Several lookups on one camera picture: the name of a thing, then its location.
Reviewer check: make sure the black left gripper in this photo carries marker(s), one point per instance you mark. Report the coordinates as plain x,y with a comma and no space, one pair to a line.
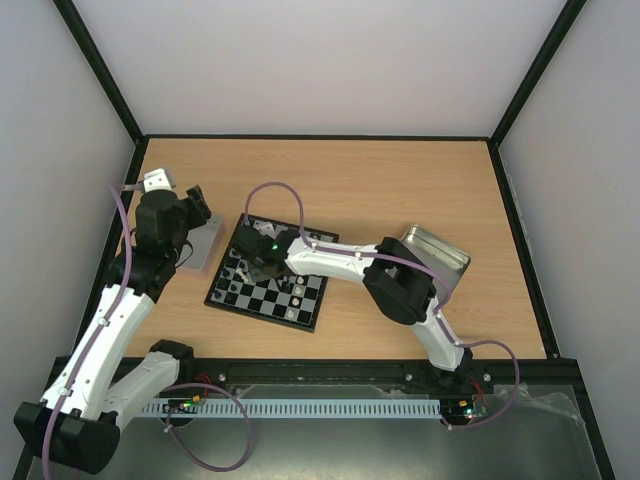
197,206

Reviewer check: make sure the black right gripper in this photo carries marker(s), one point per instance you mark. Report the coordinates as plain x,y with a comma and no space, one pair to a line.
248,245

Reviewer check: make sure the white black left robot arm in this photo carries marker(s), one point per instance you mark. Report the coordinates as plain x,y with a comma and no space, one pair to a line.
79,419

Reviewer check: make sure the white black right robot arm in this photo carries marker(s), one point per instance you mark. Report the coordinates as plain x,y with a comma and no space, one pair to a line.
403,288

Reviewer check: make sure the black white chess board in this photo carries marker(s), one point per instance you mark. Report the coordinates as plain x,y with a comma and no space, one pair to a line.
271,299

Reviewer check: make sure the silver metal tray left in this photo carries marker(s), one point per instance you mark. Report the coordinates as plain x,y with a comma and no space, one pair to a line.
202,243

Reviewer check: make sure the silver metal tray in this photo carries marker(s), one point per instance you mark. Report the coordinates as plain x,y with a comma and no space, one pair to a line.
445,259
202,243

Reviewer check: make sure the silver metal tray right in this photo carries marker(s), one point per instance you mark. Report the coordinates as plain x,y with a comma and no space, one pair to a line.
445,259

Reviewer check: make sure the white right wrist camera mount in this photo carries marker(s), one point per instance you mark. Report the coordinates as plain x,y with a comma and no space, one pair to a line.
265,229

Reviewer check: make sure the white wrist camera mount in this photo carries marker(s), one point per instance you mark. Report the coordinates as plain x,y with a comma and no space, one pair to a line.
158,179
265,229

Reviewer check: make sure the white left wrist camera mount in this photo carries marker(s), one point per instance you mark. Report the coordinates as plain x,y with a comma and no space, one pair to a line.
158,179

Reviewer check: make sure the light blue cable duct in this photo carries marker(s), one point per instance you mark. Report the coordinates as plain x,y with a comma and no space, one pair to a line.
313,409

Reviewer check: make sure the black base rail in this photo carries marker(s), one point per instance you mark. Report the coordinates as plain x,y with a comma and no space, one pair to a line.
325,372

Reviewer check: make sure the black enclosure frame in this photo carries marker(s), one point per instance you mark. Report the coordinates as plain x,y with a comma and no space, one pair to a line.
554,39

